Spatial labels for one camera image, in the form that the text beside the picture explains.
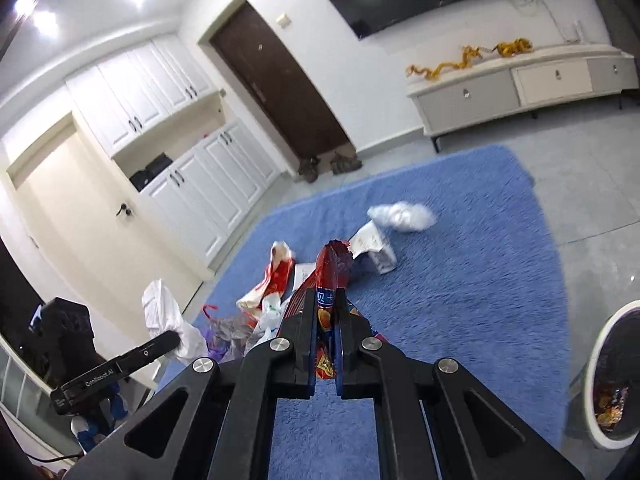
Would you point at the cream interior door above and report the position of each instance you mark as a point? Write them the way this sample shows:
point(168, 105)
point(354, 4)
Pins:
point(87, 227)

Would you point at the black box on shelf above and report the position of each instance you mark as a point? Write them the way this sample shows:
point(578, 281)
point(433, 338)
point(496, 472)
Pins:
point(141, 178)

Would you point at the red white snack bag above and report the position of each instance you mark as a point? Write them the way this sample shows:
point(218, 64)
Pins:
point(267, 294)

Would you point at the white shoe cabinet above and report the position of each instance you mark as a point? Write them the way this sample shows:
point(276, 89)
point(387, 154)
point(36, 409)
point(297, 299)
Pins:
point(154, 98)

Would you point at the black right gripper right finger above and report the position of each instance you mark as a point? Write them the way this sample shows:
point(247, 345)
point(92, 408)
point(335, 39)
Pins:
point(436, 420)

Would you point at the brown shoe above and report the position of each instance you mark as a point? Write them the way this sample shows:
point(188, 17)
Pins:
point(342, 164)
point(308, 169)

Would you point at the white grey TV cabinet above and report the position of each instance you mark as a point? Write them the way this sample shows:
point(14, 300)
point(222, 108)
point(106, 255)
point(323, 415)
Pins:
point(503, 87)

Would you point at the right brown shoe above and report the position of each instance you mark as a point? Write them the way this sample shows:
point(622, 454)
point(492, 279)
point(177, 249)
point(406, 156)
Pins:
point(342, 164)

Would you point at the white blue paper package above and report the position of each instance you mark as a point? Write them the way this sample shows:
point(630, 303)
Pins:
point(372, 250)

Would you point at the golden tiger ornament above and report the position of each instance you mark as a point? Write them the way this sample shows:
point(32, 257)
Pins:
point(512, 48)

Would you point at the dark brown entrance door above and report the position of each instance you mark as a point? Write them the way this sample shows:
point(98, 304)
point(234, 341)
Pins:
point(271, 75)

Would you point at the blue gloved left hand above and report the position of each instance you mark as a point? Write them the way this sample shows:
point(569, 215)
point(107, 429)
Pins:
point(98, 421)

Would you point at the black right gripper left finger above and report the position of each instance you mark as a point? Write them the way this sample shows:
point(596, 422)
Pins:
point(212, 421)

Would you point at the golden dragon ornament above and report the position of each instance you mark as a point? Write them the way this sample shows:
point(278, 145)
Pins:
point(431, 74)

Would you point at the blue carpet rug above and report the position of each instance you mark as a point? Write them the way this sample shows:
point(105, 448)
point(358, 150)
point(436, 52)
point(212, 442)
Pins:
point(483, 286)

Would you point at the left brown shoe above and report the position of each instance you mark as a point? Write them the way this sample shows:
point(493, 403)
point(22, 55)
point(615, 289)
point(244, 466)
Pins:
point(308, 169)

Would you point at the white round trash bin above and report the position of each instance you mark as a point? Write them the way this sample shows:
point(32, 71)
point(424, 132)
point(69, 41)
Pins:
point(610, 382)

